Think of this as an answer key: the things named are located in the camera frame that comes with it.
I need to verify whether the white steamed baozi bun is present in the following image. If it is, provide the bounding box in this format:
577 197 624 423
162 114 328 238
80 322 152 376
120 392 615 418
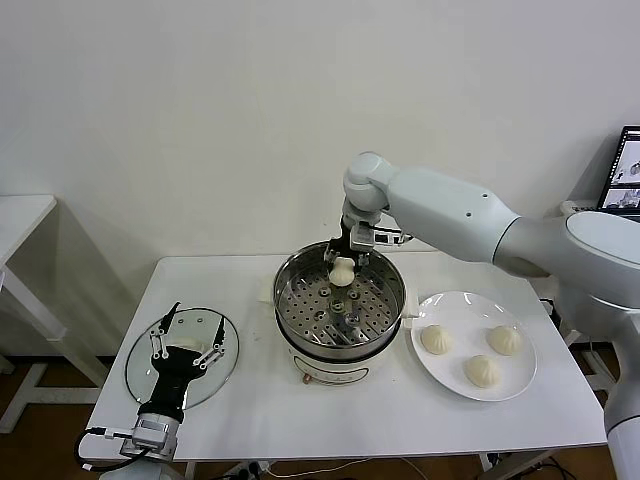
328 257 357 287
463 354 502 390
485 324 524 357
419 324 454 357

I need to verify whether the white electric cooker base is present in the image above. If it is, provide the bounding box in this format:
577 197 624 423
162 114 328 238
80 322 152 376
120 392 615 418
257 284 419 390

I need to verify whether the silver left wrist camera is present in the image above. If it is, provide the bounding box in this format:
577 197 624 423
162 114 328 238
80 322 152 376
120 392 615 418
118 423 177 460

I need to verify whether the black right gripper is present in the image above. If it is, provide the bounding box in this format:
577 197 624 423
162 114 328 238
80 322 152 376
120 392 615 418
322 213 372 275

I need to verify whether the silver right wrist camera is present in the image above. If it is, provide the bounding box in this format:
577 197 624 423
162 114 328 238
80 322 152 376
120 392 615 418
349 222 413 250

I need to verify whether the open black laptop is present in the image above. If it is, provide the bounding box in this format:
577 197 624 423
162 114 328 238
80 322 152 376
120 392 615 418
597 125 640 224

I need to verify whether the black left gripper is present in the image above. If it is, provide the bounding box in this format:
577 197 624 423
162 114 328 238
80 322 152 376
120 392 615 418
137 301 227 420

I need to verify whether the white round plate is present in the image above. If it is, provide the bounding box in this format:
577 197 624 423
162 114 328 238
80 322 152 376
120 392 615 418
410 290 538 403

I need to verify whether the round glass pot lid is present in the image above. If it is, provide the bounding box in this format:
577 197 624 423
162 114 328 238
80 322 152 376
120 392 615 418
124 307 240 410

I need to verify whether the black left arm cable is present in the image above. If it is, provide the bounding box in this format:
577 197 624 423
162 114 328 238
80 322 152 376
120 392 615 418
74 427 136 471

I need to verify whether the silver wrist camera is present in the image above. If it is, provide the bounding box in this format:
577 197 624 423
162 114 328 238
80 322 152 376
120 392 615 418
349 222 413 250
118 423 177 460

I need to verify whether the stainless steel steamer basket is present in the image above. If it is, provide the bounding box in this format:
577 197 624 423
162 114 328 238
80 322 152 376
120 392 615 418
273 241 406 360

